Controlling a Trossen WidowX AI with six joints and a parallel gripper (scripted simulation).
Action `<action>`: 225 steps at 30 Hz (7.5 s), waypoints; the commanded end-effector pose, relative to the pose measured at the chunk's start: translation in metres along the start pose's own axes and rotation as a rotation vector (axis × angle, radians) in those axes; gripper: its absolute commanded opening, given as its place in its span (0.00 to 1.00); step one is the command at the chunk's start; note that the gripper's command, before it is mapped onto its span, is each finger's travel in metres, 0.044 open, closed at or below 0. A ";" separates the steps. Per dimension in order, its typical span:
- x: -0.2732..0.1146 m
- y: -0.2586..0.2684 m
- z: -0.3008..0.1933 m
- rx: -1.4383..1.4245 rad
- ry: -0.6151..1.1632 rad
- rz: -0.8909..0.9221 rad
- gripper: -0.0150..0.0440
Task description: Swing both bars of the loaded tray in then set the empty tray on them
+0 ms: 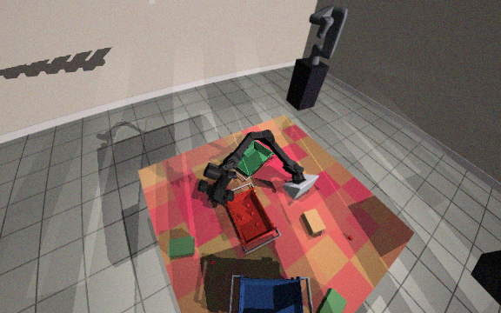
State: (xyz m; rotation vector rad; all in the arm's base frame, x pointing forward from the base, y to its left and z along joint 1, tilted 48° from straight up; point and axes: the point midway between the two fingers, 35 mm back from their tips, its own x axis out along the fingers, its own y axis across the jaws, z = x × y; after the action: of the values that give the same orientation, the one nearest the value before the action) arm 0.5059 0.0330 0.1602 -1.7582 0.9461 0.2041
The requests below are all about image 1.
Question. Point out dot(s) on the tan rectangular box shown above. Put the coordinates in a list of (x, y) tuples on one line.
[(313, 222)]

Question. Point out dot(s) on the green block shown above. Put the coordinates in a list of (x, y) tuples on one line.
[(182, 246), (332, 303)]

